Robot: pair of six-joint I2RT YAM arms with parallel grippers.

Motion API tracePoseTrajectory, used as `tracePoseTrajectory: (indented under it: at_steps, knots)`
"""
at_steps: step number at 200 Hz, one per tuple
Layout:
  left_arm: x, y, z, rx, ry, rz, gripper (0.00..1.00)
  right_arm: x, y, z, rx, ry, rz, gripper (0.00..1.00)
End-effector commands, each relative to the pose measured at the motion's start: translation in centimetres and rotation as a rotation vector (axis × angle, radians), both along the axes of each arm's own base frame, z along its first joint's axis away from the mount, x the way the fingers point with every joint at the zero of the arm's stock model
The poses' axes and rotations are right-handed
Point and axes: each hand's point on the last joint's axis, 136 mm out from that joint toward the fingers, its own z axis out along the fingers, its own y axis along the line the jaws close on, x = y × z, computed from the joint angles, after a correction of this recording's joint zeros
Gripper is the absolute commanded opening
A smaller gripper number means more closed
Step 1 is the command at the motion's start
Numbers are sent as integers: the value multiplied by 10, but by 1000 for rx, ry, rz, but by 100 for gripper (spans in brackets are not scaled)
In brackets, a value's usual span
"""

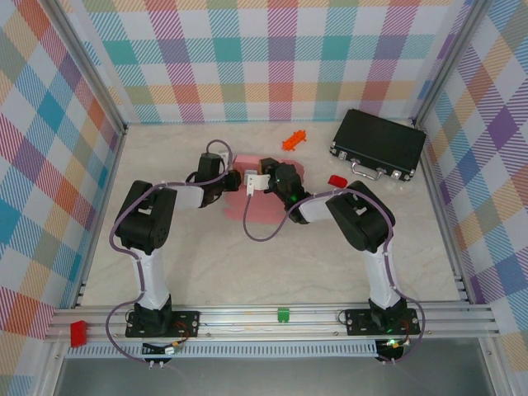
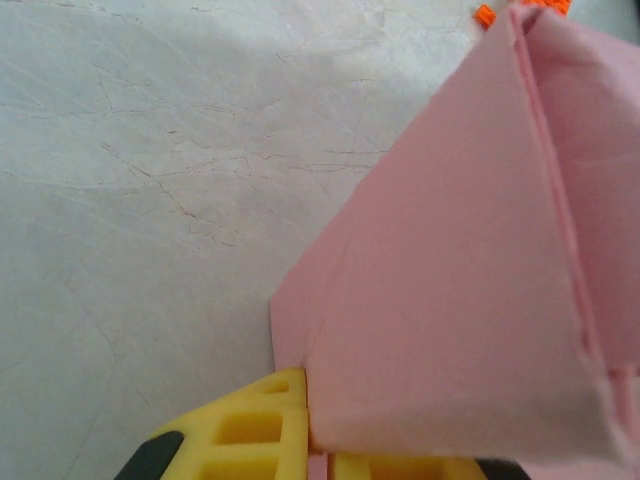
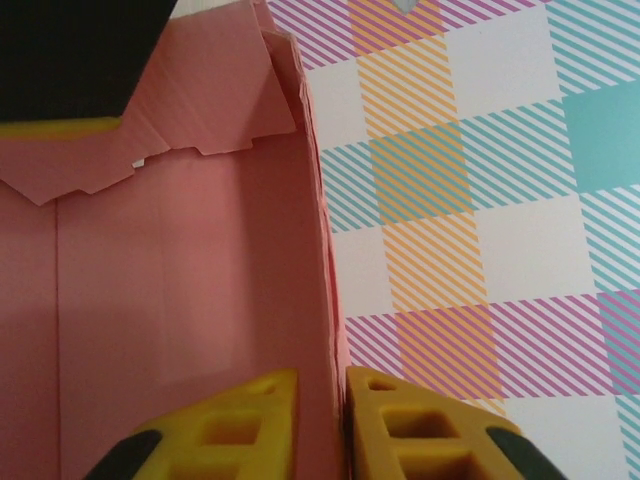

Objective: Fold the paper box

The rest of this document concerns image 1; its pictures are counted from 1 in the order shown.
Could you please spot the right aluminium floor rail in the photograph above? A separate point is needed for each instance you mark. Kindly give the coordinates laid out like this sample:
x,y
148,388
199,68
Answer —
x,y
442,206

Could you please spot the aluminium floor rail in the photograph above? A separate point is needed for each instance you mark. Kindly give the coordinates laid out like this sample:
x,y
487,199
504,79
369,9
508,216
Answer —
x,y
111,177
442,206

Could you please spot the left aluminium floor rail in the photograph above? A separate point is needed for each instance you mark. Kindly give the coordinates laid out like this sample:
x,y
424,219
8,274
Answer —
x,y
111,177

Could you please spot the green block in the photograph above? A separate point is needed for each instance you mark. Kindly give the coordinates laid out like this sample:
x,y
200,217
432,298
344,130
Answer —
x,y
284,314

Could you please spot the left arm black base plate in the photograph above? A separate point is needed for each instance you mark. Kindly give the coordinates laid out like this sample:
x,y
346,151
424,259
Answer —
x,y
185,323

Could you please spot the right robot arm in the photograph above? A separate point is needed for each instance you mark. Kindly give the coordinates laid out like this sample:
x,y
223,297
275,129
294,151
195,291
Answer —
x,y
363,218

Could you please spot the right aluminium frame post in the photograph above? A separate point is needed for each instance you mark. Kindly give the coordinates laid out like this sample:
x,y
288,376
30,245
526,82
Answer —
x,y
445,62

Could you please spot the small red object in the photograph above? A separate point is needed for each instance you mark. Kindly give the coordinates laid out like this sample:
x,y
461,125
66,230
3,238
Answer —
x,y
337,181

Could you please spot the left aluminium frame post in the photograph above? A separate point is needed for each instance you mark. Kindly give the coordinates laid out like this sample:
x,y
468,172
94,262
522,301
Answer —
x,y
91,68

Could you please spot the red block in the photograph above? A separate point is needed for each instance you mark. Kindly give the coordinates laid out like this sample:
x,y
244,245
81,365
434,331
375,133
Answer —
x,y
78,333

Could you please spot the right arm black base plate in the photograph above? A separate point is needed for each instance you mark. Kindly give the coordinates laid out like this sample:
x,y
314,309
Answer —
x,y
356,323

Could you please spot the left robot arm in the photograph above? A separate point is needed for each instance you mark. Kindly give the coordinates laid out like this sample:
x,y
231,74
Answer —
x,y
144,214

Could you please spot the grey metal panel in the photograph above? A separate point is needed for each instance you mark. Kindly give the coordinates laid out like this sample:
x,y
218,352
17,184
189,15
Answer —
x,y
268,377

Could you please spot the aluminium frame post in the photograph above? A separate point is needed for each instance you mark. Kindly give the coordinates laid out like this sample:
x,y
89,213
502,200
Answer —
x,y
91,68
445,62

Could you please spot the aluminium frame cross rail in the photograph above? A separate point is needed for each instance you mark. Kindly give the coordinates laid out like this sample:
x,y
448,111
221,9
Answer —
x,y
247,319

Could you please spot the orange plastic toy piece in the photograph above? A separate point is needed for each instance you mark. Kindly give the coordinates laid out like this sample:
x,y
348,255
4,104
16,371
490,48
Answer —
x,y
293,140

